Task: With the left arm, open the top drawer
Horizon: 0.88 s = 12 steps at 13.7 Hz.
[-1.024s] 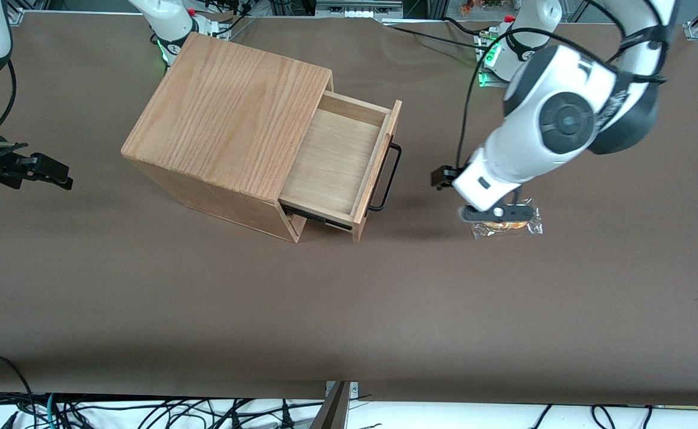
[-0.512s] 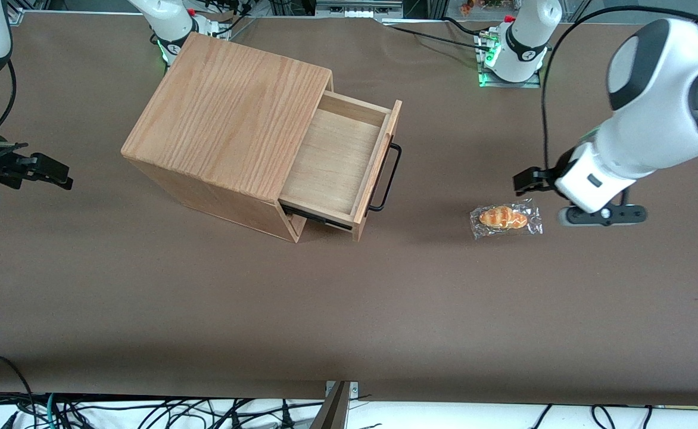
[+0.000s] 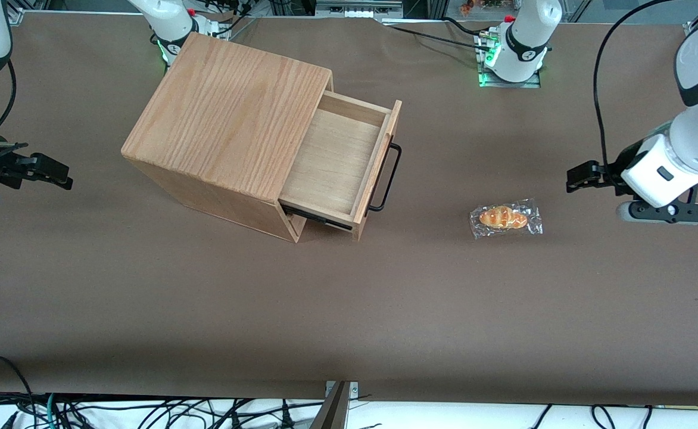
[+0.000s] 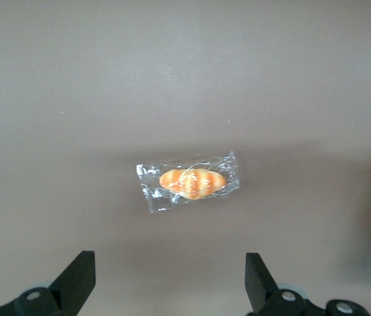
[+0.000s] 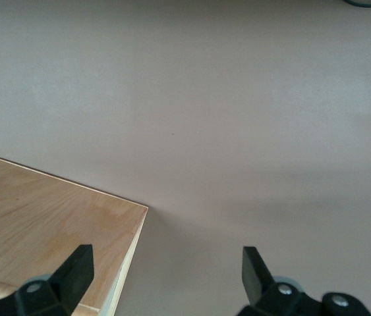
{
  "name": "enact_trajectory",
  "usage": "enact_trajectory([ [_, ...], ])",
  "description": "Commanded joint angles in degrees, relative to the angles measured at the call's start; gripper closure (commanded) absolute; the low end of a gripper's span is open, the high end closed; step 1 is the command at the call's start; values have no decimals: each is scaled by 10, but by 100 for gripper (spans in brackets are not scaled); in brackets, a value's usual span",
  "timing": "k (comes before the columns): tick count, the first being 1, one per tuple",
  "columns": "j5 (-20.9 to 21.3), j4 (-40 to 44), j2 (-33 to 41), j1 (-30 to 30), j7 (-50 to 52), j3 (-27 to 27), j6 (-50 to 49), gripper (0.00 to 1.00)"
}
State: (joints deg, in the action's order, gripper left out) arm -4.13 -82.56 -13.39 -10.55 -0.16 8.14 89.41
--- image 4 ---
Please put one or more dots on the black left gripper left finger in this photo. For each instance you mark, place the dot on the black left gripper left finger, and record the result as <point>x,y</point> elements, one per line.
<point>68,289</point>

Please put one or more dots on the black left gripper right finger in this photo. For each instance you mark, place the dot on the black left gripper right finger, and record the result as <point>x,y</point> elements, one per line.
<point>264,296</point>

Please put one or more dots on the bread roll in clear wrapper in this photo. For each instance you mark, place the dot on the bread roll in clear wrapper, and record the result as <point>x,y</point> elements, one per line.
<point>191,184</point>

